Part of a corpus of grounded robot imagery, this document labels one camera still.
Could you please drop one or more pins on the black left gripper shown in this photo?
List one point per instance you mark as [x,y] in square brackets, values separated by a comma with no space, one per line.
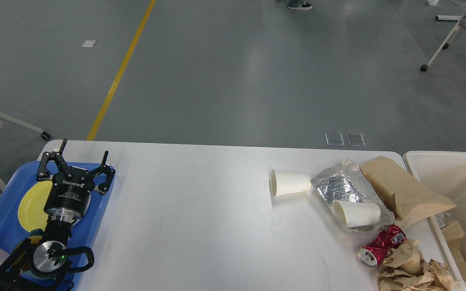
[68,196]

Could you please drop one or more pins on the yellow plastic plate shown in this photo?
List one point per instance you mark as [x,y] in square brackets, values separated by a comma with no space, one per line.
[31,213]

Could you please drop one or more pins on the silver foil bag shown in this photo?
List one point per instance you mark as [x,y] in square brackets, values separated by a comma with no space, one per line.
[346,182]

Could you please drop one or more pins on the crushed white paper cup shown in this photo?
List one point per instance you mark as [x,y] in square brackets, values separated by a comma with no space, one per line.
[356,214]

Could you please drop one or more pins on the brown paper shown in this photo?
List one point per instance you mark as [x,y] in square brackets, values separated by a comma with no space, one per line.
[404,269]
[454,234]

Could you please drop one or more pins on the dark green mug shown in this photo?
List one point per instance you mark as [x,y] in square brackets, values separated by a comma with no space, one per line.
[31,257]

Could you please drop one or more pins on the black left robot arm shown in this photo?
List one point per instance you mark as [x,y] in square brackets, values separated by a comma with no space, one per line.
[66,263]

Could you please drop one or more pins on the white round plate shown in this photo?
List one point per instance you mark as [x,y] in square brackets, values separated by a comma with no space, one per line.
[85,199]

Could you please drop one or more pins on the blue plastic tray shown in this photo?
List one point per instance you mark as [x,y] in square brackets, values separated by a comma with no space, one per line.
[11,233]

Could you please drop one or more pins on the upright-lying white paper cup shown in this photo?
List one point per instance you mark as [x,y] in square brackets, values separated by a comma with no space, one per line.
[283,183]

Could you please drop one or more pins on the left floor socket cover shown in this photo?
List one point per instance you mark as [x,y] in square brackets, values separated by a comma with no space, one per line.
[334,139]

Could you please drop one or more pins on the floor socket cover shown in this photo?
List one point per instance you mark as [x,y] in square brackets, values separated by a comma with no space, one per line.
[334,139]
[355,139]

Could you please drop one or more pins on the right floor socket cover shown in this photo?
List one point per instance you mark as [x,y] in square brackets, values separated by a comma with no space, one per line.
[355,139]

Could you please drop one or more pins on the black sneaker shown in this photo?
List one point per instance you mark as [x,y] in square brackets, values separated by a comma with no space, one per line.
[299,5]

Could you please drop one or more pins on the crushed red soda can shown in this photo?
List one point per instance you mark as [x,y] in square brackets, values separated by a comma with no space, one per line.
[372,254]

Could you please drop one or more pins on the brown paper inside bin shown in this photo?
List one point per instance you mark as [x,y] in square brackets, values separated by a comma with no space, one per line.
[454,234]

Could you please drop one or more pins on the beige plastic bin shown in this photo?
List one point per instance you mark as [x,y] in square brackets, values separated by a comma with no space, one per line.
[445,173]

